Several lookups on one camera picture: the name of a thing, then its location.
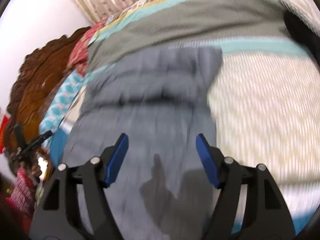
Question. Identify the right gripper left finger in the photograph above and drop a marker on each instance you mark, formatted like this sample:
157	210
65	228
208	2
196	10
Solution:
113	157

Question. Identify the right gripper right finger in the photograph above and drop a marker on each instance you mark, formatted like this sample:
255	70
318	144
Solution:
211	159

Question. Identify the grey puffer jacket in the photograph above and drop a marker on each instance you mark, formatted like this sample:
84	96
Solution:
158	97

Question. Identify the person left hand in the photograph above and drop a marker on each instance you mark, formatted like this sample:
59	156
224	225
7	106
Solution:
31	168

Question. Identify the teal patterned pillow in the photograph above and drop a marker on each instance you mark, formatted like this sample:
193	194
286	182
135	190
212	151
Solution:
61	102

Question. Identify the red patterned sleeve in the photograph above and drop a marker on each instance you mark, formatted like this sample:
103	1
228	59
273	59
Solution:
22	198

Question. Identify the carved wooden headboard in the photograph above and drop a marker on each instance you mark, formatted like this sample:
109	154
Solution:
40	73

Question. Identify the striped patchwork bedspread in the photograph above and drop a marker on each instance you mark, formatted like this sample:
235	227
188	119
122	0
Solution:
264	100

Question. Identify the cream knitted garment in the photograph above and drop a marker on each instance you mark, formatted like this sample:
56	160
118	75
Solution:
306	10

